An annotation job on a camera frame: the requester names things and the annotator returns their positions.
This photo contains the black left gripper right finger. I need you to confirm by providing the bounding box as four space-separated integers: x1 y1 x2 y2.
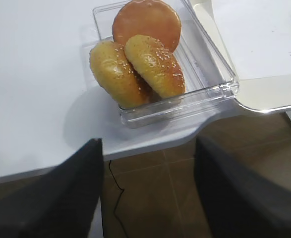
194 136 291 238

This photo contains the clear plastic bun container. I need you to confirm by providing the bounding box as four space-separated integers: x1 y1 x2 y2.
87 0 238 128

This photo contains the white parchment paper sheet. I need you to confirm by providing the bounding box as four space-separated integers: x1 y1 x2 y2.
212 0 291 80

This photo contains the right sesame bun top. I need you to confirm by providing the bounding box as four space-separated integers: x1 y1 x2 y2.
124 35 185 99

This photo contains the sesame bun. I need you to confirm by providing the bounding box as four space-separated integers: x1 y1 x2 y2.
124 35 185 99
89 41 152 109

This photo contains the thin black cable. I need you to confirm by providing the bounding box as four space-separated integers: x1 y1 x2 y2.
108 160 125 238

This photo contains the left sesame bun top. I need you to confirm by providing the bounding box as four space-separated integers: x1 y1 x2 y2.
89 41 152 109

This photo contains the white metal tray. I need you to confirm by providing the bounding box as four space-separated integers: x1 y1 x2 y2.
191 0 291 113

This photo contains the smooth brown bun bottom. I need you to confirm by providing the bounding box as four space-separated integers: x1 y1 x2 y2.
112 0 181 52

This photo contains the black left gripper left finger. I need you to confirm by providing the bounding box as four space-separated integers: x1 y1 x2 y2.
0 138 103 238

